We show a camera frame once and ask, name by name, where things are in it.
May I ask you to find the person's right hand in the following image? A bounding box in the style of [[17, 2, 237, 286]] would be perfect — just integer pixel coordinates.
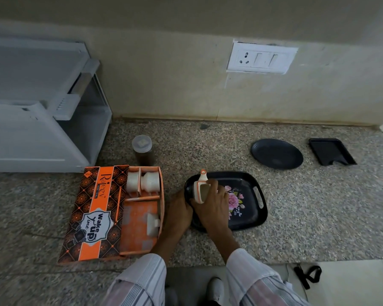
[[190, 179, 233, 232]]

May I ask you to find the person's left hand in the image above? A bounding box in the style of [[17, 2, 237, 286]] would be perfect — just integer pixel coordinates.
[[162, 189, 194, 235]]

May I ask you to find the white cup with orange trim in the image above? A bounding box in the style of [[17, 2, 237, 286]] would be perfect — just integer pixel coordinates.
[[193, 170, 219, 204]]

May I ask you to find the person's right forearm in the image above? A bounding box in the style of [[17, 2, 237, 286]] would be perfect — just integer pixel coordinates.
[[207, 224, 310, 306]]

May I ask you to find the person's left forearm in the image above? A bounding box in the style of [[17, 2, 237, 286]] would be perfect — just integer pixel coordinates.
[[101, 226, 192, 306]]

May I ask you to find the white ceramic cup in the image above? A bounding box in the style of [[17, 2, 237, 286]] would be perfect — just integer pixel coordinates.
[[126, 171, 141, 192], [140, 172, 161, 192], [146, 213, 161, 237]]

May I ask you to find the black floral serving tray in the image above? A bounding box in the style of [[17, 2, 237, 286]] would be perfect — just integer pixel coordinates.
[[184, 171, 269, 232]]

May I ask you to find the dark jar with clear lid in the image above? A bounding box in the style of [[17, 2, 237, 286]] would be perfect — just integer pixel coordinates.
[[132, 135, 156, 168]]

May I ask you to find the white shoe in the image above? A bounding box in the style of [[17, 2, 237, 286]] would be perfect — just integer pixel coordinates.
[[207, 277, 226, 306]]

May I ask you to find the orange patterned cup set box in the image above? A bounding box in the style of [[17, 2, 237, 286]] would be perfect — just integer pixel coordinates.
[[57, 165, 165, 265]]

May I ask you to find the black round plate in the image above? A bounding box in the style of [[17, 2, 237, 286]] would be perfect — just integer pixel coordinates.
[[251, 139, 304, 170]]

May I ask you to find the black rectangular tray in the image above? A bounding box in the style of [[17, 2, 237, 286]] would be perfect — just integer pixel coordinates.
[[308, 138, 357, 167]]

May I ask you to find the white metal kitchen rack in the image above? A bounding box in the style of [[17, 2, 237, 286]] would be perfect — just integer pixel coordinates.
[[0, 36, 113, 173]]

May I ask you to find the black strap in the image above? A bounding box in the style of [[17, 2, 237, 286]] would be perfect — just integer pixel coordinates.
[[294, 264, 322, 290]]

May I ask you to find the white wall switch socket plate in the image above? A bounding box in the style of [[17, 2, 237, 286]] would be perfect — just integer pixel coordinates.
[[227, 41, 299, 75]]

